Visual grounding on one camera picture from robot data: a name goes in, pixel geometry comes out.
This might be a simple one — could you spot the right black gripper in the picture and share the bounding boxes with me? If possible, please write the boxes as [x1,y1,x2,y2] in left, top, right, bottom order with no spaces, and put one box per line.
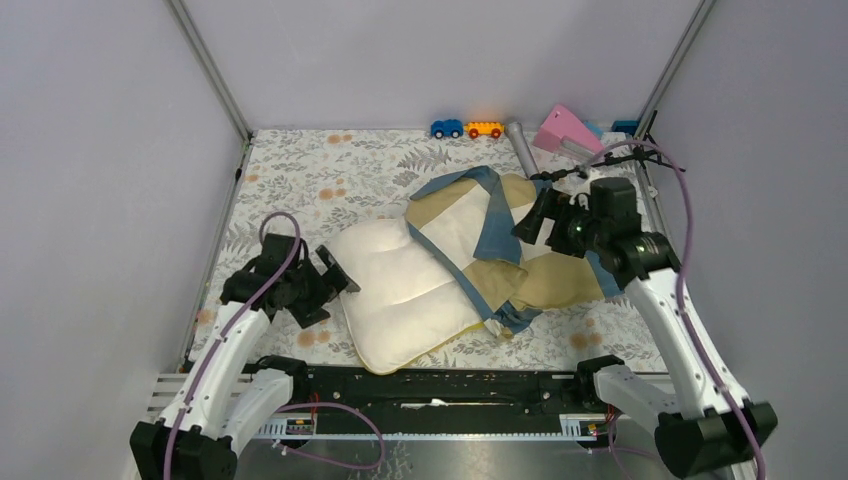
[510,186,608,259]

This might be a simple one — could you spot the blue toy car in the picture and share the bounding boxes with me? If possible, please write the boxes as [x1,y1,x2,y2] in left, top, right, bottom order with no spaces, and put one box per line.
[430,119,465,139]

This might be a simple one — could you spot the grey slotted cable duct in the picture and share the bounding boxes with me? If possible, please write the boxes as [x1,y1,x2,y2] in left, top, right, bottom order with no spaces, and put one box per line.
[253,414,603,442]

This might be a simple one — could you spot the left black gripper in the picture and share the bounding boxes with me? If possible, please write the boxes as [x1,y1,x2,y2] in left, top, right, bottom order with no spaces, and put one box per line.
[284,245,357,327]

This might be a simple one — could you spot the orange toy car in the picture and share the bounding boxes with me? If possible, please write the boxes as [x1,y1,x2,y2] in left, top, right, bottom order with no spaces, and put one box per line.
[464,122,505,139]

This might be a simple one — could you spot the grey microphone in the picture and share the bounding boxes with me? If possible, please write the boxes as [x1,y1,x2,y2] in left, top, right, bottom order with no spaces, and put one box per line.
[505,120,539,178]

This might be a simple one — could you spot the left aluminium frame post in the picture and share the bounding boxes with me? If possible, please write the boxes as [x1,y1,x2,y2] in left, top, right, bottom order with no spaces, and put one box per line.
[164,0,253,143]

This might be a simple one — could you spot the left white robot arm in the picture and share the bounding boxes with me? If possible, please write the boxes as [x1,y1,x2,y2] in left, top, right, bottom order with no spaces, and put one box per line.
[129,234,360,479]

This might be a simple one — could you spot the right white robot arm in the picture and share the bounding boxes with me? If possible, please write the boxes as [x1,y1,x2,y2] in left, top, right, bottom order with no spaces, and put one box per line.
[513,177,778,479]

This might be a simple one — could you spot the black small tripod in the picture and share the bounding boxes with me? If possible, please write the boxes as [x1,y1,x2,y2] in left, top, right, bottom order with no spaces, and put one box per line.
[529,111,673,182]

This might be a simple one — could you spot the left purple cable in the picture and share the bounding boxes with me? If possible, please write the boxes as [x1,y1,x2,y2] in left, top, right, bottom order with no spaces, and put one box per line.
[162,211,387,480]

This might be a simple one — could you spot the pink wedge block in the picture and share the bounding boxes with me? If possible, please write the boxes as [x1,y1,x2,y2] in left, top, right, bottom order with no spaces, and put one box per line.
[532,104,604,160]

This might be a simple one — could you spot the purple cable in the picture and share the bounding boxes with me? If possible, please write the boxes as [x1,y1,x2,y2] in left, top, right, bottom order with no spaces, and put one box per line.
[162,211,387,480]
[579,139,768,480]

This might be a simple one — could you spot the aluminium rail front frame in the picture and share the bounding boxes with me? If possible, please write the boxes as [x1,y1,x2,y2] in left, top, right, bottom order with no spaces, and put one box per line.
[147,373,253,419]

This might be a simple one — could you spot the aluminium frame post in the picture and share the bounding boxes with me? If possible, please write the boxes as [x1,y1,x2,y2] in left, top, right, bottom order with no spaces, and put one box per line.
[164,0,253,143]
[635,0,717,139]

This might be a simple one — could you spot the blue block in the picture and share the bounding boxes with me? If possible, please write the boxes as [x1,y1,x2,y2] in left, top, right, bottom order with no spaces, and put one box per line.
[610,120,640,136]

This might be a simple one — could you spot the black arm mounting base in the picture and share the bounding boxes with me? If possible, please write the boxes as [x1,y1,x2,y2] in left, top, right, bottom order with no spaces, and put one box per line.
[243,355,618,428]

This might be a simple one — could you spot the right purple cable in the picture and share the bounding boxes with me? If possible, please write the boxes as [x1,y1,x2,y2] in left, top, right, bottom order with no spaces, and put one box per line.
[579,139,768,480]

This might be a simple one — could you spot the white textured pillow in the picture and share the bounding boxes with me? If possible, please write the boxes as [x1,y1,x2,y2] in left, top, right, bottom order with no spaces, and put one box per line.
[325,218,482,375]

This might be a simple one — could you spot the right aluminium frame post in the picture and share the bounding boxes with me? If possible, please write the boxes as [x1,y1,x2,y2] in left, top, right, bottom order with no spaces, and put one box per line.
[635,0,717,139]

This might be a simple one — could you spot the plaid blue beige pillowcase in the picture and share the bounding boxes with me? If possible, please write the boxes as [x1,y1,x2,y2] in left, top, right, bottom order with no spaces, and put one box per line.
[404,166,622,339]

